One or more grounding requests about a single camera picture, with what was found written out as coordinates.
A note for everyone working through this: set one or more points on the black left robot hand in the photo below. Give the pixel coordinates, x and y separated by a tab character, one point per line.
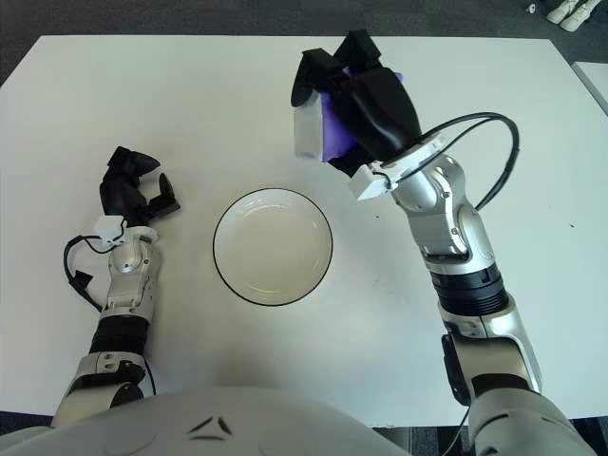
116	197

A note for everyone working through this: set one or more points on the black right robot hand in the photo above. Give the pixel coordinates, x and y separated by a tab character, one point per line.
385	109

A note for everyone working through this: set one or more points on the purple tissue paper pack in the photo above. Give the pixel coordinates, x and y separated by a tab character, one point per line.
335	133

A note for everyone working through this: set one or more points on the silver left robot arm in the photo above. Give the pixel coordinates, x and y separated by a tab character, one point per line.
126	275

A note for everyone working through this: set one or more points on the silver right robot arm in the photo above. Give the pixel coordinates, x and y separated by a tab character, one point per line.
442	223

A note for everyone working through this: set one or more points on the white plate with black rim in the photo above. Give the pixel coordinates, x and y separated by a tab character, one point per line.
273	247

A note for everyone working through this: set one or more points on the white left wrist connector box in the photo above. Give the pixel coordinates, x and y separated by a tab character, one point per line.
108	228

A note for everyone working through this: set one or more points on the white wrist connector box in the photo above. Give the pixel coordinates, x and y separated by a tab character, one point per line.
108	228
368	183

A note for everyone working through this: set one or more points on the white right wrist connector box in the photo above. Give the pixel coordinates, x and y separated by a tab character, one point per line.
368	183

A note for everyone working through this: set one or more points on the small white floor object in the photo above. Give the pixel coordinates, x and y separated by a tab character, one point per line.
530	8

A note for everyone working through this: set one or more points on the white shoe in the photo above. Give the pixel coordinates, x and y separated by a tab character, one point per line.
559	12
577	18

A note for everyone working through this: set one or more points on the white side table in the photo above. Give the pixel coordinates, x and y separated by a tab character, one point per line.
596	83

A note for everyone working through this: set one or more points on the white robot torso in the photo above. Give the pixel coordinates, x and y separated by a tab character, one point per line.
190	427

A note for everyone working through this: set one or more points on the black table leg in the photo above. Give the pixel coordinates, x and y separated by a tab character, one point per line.
588	439
453	442

